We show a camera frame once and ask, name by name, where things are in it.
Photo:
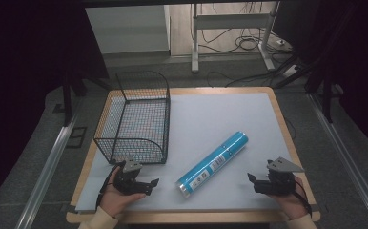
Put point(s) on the person's left hand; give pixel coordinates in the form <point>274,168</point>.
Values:
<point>115,200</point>

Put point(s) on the white power strip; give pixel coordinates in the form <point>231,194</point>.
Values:
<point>291,71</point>

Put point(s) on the white table mat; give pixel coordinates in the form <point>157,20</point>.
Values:
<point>204,120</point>

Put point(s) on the blue cylindrical roll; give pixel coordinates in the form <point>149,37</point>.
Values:
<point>212,163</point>

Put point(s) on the white panel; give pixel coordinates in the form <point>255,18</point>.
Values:
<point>128,28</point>

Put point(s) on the aluminium rail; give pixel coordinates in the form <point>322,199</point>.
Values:
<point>47,171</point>
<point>347,159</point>

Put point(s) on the white metal desk frame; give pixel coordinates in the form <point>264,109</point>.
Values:
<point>233,21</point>

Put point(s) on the person's right hand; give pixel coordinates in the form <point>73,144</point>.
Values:
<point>288,203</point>

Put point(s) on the black metal stand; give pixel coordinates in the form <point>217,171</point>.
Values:
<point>67,101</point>
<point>326,95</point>

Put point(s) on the wooden table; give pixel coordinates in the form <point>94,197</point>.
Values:
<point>179,217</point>

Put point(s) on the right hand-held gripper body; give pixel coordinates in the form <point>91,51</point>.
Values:
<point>279,179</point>

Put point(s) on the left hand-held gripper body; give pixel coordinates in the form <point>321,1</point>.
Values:
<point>125,182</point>

